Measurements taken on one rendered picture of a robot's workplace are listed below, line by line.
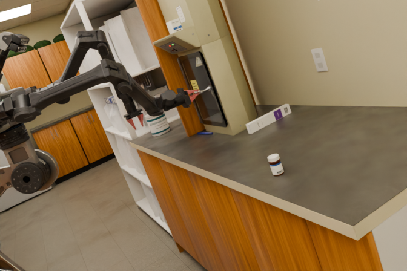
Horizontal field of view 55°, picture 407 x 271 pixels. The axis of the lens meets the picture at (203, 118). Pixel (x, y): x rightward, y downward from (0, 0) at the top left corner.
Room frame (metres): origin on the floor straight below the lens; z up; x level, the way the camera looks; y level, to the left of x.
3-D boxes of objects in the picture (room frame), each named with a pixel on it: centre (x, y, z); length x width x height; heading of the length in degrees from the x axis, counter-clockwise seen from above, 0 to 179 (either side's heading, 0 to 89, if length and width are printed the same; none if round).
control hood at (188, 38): (1.99, 0.00, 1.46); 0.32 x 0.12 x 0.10; 23
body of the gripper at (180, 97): (1.91, 0.08, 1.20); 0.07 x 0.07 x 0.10; 22
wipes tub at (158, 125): (2.57, 0.30, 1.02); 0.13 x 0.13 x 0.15
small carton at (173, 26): (1.93, -0.02, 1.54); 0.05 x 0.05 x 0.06; 30
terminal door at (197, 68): (2.01, -0.04, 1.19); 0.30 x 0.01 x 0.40; 21
